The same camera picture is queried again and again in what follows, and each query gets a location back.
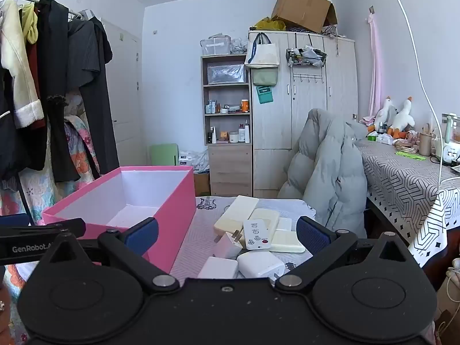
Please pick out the white green desk appliance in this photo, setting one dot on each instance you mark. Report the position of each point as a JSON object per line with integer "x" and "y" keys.
{"x": 449, "y": 154}

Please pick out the rounded cream remote control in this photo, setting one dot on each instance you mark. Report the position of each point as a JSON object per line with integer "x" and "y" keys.
{"x": 267, "y": 215}

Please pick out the white charger with plug prongs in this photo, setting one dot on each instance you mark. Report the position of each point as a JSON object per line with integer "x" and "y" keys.
{"x": 226, "y": 246}

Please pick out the floral quilt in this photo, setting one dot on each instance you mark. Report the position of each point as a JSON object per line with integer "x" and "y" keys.
{"x": 79, "y": 151}

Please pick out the clear plastic storage box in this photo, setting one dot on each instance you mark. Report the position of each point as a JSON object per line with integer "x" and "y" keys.
{"x": 215, "y": 46}

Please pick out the grey puffer jacket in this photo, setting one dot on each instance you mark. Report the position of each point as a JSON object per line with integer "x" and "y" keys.
{"x": 323, "y": 172}

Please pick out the white bottle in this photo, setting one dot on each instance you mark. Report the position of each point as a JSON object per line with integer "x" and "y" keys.
{"x": 245, "y": 133}

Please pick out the orange bottle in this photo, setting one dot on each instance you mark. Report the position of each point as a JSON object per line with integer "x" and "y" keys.
{"x": 244, "y": 105}

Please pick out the pink hanging cloth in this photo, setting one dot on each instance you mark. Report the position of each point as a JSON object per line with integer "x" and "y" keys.
{"x": 375, "y": 61}

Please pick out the wooden bookshelf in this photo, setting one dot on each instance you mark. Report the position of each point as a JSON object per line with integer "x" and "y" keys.
{"x": 230, "y": 172}

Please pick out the green paper sheet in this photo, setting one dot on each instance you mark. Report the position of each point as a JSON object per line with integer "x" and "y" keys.
{"x": 409, "y": 155}

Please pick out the white tote bag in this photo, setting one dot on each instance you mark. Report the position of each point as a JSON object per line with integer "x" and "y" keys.
{"x": 262, "y": 55}

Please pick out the wooden utensil cup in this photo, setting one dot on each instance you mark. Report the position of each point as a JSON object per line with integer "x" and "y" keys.
{"x": 426, "y": 145}

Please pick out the large brown cardboard box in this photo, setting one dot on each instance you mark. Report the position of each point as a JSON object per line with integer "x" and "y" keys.
{"x": 298, "y": 3}

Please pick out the small cardboard box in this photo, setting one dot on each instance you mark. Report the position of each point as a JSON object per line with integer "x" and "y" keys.
{"x": 202, "y": 183}

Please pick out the red garment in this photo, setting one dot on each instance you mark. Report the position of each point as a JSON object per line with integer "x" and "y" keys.
{"x": 34, "y": 64}

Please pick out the person's left hand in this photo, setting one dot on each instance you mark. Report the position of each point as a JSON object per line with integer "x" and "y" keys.
{"x": 2, "y": 305}

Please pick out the green folding table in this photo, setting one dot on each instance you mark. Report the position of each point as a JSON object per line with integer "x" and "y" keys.
{"x": 163, "y": 154}

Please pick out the teal pouch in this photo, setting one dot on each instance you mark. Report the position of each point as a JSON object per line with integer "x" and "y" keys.
{"x": 264, "y": 94}

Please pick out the light wooden wardrobe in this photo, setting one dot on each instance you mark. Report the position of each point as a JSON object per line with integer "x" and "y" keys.
{"x": 309, "y": 90}

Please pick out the dark grey pinstripe dress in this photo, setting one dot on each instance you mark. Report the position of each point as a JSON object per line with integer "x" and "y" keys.
{"x": 90, "y": 50}

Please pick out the white door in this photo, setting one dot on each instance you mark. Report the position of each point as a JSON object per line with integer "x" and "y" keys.
{"x": 122, "y": 97}

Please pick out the small white rectangular block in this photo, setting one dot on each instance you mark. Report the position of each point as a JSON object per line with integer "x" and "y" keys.
{"x": 284, "y": 224}

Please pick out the pink cardboard box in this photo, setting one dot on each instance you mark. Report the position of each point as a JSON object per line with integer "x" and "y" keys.
{"x": 172, "y": 222}

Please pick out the cream coat with fleece cuffs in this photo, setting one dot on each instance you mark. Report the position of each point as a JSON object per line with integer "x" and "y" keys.
{"x": 18, "y": 61}

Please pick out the white jar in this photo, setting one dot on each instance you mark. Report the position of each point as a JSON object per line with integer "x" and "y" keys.
{"x": 233, "y": 137}

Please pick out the yellow garment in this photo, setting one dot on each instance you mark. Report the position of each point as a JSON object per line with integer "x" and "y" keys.
{"x": 30, "y": 25}

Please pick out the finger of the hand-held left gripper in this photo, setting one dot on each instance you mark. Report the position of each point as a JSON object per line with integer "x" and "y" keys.
{"x": 14, "y": 220}
{"x": 54, "y": 228}

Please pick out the black belt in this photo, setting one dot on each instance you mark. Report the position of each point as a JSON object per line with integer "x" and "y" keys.
{"x": 23, "y": 197}

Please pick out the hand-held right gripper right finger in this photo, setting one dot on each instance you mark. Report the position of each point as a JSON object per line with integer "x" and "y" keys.
{"x": 309, "y": 235}

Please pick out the small white remote control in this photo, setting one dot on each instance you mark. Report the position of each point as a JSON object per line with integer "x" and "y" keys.
{"x": 257, "y": 235}

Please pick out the green pouch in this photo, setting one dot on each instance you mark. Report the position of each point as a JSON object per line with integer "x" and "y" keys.
{"x": 264, "y": 76}

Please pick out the cream remote with pink buttons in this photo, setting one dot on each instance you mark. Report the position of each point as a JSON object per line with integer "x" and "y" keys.
{"x": 235, "y": 215}

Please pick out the geometric patterned tablecloth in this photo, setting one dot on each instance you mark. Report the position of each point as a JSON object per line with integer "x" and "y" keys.
{"x": 395, "y": 187}

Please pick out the black garment with lace trim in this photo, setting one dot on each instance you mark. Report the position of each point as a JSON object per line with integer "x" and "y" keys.
{"x": 54, "y": 61}

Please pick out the white clothes rail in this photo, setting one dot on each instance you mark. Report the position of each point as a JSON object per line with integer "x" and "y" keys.
{"x": 73, "y": 13}

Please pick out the checked cloth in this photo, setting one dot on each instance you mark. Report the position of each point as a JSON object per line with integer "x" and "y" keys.
{"x": 332, "y": 30}

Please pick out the white goose plush toy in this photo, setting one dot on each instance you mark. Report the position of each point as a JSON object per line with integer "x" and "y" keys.
{"x": 384, "y": 113}
{"x": 402, "y": 118}

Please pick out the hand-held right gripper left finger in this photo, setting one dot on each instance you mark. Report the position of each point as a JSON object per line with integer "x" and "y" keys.
{"x": 142, "y": 233}

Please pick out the yellow plastic bag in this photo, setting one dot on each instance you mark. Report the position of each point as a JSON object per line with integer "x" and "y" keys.
{"x": 269, "y": 24}

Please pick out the black jacket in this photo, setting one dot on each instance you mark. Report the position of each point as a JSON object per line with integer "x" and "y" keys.
{"x": 14, "y": 151}

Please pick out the white power adapter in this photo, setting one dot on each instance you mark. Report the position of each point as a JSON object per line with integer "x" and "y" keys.
{"x": 215, "y": 267}
{"x": 258, "y": 264}

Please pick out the cream remote with display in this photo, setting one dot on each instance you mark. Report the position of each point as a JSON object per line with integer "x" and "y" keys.
{"x": 287, "y": 241}

